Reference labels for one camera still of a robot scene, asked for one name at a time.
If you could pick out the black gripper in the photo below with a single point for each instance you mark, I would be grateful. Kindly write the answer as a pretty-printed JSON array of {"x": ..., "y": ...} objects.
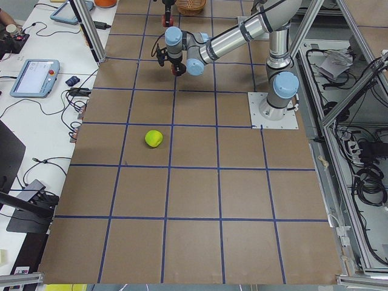
[
  {"x": 177, "y": 65},
  {"x": 167, "y": 9}
]

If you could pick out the dark red apple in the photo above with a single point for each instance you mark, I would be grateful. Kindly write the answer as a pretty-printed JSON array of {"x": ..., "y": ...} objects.
[{"x": 176, "y": 70}]

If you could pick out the red yellow apple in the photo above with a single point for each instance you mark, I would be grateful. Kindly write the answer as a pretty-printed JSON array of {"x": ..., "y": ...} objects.
[{"x": 167, "y": 21}]

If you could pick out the wicker basket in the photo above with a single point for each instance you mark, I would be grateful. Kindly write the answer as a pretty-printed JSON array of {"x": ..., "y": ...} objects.
[{"x": 190, "y": 7}]

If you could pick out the orange round container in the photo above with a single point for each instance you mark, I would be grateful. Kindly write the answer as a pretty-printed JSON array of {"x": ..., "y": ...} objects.
[{"x": 105, "y": 3}]

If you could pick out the black power adapter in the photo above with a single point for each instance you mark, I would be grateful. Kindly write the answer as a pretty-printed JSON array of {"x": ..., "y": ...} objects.
[{"x": 101, "y": 25}]

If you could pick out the green apple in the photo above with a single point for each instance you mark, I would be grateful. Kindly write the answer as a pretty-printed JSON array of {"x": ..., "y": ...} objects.
[{"x": 153, "y": 138}]

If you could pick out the right teach pendant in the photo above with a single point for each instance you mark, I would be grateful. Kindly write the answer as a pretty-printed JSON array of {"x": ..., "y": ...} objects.
[{"x": 71, "y": 14}]

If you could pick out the teach pendant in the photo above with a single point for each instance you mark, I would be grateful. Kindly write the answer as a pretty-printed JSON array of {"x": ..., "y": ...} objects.
[
  {"x": 36, "y": 78},
  {"x": 71, "y": 14}
]

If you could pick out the dark blue checkered pouch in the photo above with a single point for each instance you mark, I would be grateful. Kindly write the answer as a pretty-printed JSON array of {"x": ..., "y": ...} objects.
[{"x": 72, "y": 81}]

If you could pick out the left teach pendant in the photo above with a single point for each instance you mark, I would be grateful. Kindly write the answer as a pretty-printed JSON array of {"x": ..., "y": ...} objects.
[{"x": 36, "y": 78}]

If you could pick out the person at desk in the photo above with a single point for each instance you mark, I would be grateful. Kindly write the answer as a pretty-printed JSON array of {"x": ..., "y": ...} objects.
[{"x": 6, "y": 19}]

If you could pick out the black monitor stand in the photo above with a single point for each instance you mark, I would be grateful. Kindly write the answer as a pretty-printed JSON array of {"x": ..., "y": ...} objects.
[{"x": 33, "y": 206}]

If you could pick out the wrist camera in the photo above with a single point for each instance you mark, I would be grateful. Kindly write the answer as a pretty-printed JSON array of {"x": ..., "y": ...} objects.
[{"x": 159, "y": 53}]

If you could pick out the aluminium frame post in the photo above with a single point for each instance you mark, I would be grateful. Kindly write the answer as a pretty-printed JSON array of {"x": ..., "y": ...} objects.
[{"x": 88, "y": 28}]

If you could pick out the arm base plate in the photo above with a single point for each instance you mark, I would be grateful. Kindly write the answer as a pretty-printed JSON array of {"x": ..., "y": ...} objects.
[{"x": 263, "y": 116}]

